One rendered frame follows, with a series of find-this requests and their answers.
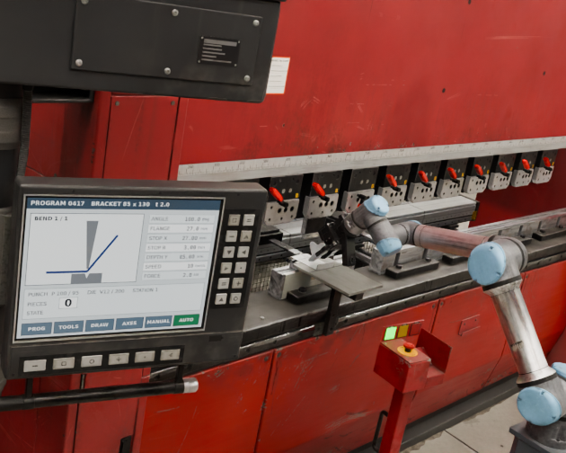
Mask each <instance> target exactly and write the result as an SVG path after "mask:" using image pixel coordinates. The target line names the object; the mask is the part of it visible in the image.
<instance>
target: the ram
mask: <svg viewBox="0 0 566 453"><path fill-rule="evenodd" d="M272 56H273V57H290V62H289V68H288V72H287V81H286V87H285V92H284V94H266V96H265V98H264V101H263V102H261V103H251V102H229V101H218V100H206V99H194V98H189V100H188V106H187V112H186V119H185V126H184V132H183V139H182V145H181V157H180V164H179V165H184V164H207V163H219V162H231V161H243V160H255V159H267V158H280V157H291V156H303V155H327V154H338V153H350V152H363V151H375V150H386V149H399V148H411V147H434V146H446V145H458V144H471V143H482V142H494V141H507V140H519V139H530V138H554V137H566V0H287V1H286V2H280V13H279V23H278V28H277V34H276V39H275V45H274V50H273V55H272ZM558 148H566V142H565V143H555V144H544V145H534V146H523V147H503V148H493V149H483V150H473V151H462V152H452V153H441V154H431V155H411V156H400V157H390V158H379V159H369V160H358V161H348V162H338V163H327V164H307V165H297V166H286V167H276V168H265V169H255V170H244V171H234V172H223V173H203V174H193V175H183V176H178V177H177V181H202V182H225V181H235V180H244V179H253V178H262V177H272V176H281V175H290V174H301V173H318V172H327V171H337V170H346V169H355V168H365V167H374V166H383V165H392V164H410V163H419V162H428V161H438V160H447V159H457V158H466V157H476V156H485V155H503V154H512V153H521V152H531V151H540V150H549V149H558Z"/></svg>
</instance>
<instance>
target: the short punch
mask: <svg viewBox="0 0 566 453"><path fill-rule="evenodd" d="M325 221H326V217H322V218H311V219H309V218H306V217H304V218H303V223H302V227H301V234H302V238H301V239H306V238H311V237H317V236H320V235H319V233H318V230H319V229H321V228H322V227H323V226H325Z"/></svg>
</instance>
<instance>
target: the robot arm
mask: <svg viewBox="0 0 566 453"><path fill-rule="evenodd" d="M388 206H389V205H388V203H387V201H386V200H385V199H384V198H383V197H381V196H379V195H374V196H372V197H371V198H369V199H368V200H365V201H364V202H363V203H362V204H361V205H360V206H358V207H357V208H356V209H354V210H353V211H352V212H351V213H349V214H348V213H347V214H340V215H339V218H338V219H337V220H335V221H334V222H331V223H328V224H326V225H325V226H323V227H322V228H321V229H319V230H318V233H319V235H320V237H321V239H322V241H324V243H320V244H316V243H315V242H311V243H310V249H311V253H312V256H311V257H310V258H309V259H308V261H309V262H314V261H315V260H317V259H318V258H320V257H321V256H322V257H321V259H326V258H328V257H330V256H331V255H333V254H335V253H337V252H338V251H339V250H340V249H341V255H342V266H347V267H349V266H354V265H356V252H355V236H357V235H360V234H361V233H362V232H363V231H365V230H366V229H367V231H368V233H369V234H370V236H371V237H372V239H373V241H374V243H375V245H376V249H377V250H378V251H379V252H380V253H381V255H382V256H383V257H389V256H391V255H393V254H395V253H398V252H399V251H400V250H401V249H402V246H403V245H406V244H409V245H414V246H418V247H422V248H427V249H430V250H435V251H440V252H444V253H451V254H456V255H461V256H464V257H469V258H468V262H467V268H468V271H469V274H470V276H471V277H472V279H473V280H474V281H476V282H477V283H479V284H481V286H482V290H483V292H484V293H486V294H488V295H490V296H491V299H492V302H493V305H494V307H495V309H496V312H497V315H498V318H499V320H500V324H501V327H502V329H503V332H504V334H505V337H506V339H507V342H508V345H509V348H510V351H511V354H512V357H513V359H514V361H515V364H516V367H517V371H518V374H519V376H518V378H517V387H518V390H519V394H518V397H517V408H518V410H519V412H520V413H521V415H522V416H523V417H524V418H525V419H526V420H527V422H526V432H527V434H528V435H529V436H530V437H531V438H532V439H534V440H536V441H537V442H539V443H541V444H543V445H545V446H546V447H549V448H552V449H566V364H565V363H560V362H555V363H553V364H552V366H551V367H549V366H548V364H547V361H546V359H545V356H544V352H543V350H542V347H541V344H540V342H539V340H538V337H537V334H536V332H535V328H534V326H533V323H532V320H531V317H530V315H529V313H528V310H527V308H526V303H525V300H524V299H523V296H522V293H521V290H520V288H519V285H520V283H521V281H522V278H521V275H520V272H521V271H522V270H523V269H524V268H525V266H526V263H527V250H526V248H525V246H524V245H523V244H522V243H521V242H520V241H519V240H517V239H516V238H513V237H508V236H502V235H491V236H489V237H488V236H483V235H474V234H469V233H465V232H459V231H455V230H449V229H445V228H440V227H434V226H426V225H422V224H421V223H420V222H418V221H415V220H408V221H405V222H402V223H398V224H394V225H391V224H390V222H389V221H388V219H387V217H386V214H387V213H388V211H389V207H388Z"/></svg>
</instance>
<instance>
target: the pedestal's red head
mask: <svg viewBox="0 0 566 453"><path fill-rule="evenodd" d="M415 322H420V323H421V326H420V332H419V334H416V335H418V336H419V337H418V340H417V344H416V348H415V347H414V350H415V351H416V352H418V355H417V356H414V357H409V356H405V355H403V354H401V353H400V352H399V351H398V350H397V348H398V347H400V346H403V344H404V343H405V342H406V341H405V340H404V339H402V338H406V337H411V336H415V335H411V336H409V333H410V329H411V325H412V324H414V323H415ZM415 322H409V323H404V324H409V329H408V332H407V336H406V337H401V338H396V336H397V333H398V329H399V326H402V324H394V325H388V326H384V327H383V329H384V330H383V333H382V337H381V341H380V343H379V347H378V351H377V355H376V362H375V366H374V369H373V371H374V372H375V373H376V374H377V375H378V376H380V377H381V378H382V379H384V380H385V381H386V382H388V383H389V384H390V385H392V386H393V387H395V388H396V389H397V390H399V391H400V392H401V393H403V394H404V393H408V392H411V391H415V390H419V389H423V388H427V387H431V386H437V385H441V384H442V383H443V380H444V376H445V374H446V370H447V364H448V361H449V357H450V354H451V350H452V348H453V347H451V346H449V345H448V344H446V343H445V342H443V341H441V340H440V339H439V338H438V337H436V336H435V335H433V334H431V333H429V332H428V331H426V330H425V329H423V328H422V326H423V322H424V320H420V321H415ZM389 326H394V327H396V326H397V328H396V332H395V336H394V339H392V340H386V341H384V337H385V331H386V328H389Z"/></svg>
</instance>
